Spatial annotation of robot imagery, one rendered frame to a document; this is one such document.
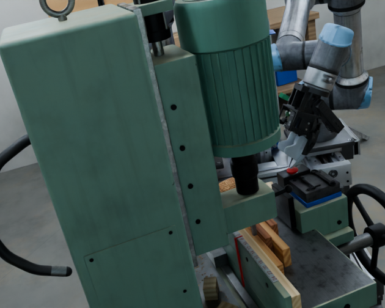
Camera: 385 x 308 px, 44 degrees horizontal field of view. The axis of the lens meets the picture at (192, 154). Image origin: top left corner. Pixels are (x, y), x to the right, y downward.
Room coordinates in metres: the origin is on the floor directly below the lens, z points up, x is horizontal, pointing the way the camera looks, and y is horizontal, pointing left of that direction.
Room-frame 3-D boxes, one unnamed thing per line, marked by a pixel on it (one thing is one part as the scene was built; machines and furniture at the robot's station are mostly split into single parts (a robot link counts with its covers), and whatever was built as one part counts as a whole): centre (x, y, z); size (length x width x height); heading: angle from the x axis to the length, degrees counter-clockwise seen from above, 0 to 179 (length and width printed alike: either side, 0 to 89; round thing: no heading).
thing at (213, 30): (0.94, -0.11, 1.35); 0.18 x 0.18 x 0.31
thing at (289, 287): (1.00, -0.07, 0.92); 0.60 x 0.02 x 0.05; 14
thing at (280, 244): (0.99, -0.13, 0.92); 0.25 x 0.02 x 0.05; 14
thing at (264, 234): (1.00, -0.11, 0.93); 0.20 x 0.02 x 0.06; 14
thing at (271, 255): (1.11, -0.06, 0.92); 0.59 x 0.02 x 0.04; 14
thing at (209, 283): (0.94, 0.02, 0.82); 0.04 x 0.03 x 0.04; 170
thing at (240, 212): (0.94, -0.09, 1.03); 0.14 x 0.07 x 0.09; 104
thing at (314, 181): (1.06, -0.28, 0.99); 0.13 x 0.11 x 0.06; 14
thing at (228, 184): (1.27, -0.11, 0.91); 0.12 x 0.09 x 0.03; 104
